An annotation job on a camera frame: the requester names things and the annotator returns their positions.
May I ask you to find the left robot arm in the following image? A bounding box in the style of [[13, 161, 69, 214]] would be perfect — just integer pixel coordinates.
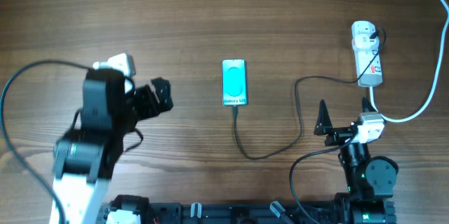
[[50, 69, 173, 223]]

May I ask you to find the white power strip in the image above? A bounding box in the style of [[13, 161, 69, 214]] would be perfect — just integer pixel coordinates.
[[351, 20, 383, 88]]

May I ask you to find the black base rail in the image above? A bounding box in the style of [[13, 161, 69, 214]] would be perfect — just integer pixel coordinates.
[[95, 195, 397, 224]]

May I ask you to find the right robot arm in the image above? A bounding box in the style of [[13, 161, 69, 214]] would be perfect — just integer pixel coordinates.
[[314, 98, 398, 224]]

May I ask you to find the Galaxy S25 smartphone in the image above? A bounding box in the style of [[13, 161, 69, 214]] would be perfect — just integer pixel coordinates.
[[222, 59, 248, 106]]

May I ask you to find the white power strip cord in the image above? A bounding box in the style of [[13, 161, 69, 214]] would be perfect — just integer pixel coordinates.
[[368, 0, 449, 124]]

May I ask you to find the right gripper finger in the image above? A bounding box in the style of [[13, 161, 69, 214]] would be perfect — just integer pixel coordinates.
[[314, 100, 333, 136], [361, 97, 384, 121]]

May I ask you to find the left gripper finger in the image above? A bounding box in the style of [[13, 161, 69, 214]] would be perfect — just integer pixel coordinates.
[[156, 90, 174, 112], [151, 77, 171, 94]]

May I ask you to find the black USB charging cable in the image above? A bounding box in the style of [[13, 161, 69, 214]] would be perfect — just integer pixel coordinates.
[[230, 27, 387, 161]]

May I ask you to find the white USB charger plug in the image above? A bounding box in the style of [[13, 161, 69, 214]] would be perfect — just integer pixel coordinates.
[[351, 33, 380, 52]]

